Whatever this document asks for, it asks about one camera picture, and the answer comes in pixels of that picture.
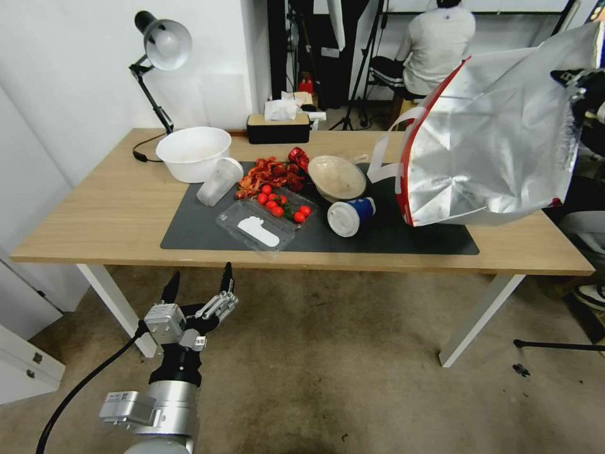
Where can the white tissue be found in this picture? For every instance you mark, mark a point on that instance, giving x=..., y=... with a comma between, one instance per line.
x=280, y=108

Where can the person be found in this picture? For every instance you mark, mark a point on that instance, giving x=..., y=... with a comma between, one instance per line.
x=437, y=42
x=586, y=234

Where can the silver red food delivery bag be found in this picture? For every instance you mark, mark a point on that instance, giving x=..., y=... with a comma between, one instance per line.
x=487, y=142

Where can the clear plastic cup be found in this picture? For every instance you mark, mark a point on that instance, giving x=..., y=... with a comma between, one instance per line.
x=217, y=182

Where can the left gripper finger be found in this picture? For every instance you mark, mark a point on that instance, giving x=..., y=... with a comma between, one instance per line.
x=171, y=289
x=222, y=302

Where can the black tripod stand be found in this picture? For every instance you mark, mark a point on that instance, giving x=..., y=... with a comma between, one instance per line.
x=361, y=66

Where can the small white box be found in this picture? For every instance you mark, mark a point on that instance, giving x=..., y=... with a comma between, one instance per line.
x=318, y=118

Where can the red crayfish shell pile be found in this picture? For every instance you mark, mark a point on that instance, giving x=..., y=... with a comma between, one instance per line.
x=269, y=172

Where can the large white plastic bowl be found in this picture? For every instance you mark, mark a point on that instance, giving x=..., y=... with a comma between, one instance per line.
x=191, y=151

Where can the red canister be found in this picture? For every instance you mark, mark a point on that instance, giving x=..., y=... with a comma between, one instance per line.
x=307, y=85

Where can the dark grey desk mat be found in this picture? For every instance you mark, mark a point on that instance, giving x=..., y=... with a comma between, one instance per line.
x=378, y=236

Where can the white softbox panel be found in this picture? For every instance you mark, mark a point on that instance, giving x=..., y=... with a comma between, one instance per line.
x=342, y=21

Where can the wooden table with white legs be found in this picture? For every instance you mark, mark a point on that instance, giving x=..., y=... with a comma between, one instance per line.
x=118, y=208

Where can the white drawer unit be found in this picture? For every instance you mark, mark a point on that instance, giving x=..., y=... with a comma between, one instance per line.
x=23, y=364

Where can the film-covered takeaway bowl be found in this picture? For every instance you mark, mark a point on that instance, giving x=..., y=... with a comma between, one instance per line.
x=338, y=179

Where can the black stand leg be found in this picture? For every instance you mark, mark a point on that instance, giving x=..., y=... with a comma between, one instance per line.
x=557, y=346

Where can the black debris scrap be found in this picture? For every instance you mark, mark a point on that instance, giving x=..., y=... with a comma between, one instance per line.
x=521, y=369

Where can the black desk lamp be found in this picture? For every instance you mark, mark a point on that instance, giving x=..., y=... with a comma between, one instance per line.
x=168, y=40

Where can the red foil wrapper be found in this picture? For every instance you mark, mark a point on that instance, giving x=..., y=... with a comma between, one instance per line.
x=298, y=157

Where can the clear plastic clamshell box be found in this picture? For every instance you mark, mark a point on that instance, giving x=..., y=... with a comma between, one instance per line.
x=255, y=229

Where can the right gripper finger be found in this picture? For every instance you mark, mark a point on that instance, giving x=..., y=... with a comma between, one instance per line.
x=577, y=118
x=567, y=77

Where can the wooden stool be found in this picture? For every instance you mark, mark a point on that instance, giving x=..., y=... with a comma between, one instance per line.
x=402, y=106

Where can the blue paper cup white lid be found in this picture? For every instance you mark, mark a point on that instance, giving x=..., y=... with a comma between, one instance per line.
x=352, y=215

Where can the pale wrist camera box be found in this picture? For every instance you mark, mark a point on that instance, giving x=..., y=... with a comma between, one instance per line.
x=163, y=324

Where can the white cabinet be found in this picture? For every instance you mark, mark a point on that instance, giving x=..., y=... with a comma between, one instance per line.
x=28, y=288

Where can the black tissue box wooden lid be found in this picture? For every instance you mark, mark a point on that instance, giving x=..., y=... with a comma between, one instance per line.
x=279, y=130

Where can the robot left arm silver white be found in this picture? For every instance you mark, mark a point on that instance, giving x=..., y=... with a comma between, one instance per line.
x=163, y=406

